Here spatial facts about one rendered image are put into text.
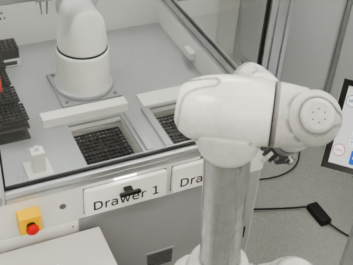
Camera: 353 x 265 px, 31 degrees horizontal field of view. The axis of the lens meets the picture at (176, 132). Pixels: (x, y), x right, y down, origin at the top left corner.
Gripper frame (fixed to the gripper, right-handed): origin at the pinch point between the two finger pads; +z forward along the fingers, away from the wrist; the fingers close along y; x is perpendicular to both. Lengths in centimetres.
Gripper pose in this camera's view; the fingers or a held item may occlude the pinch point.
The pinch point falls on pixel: (267, 156)
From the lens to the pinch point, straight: 213.9
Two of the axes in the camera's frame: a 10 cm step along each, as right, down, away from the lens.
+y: -7.1, -7.0, 0.9
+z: -1.2, 2.5, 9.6
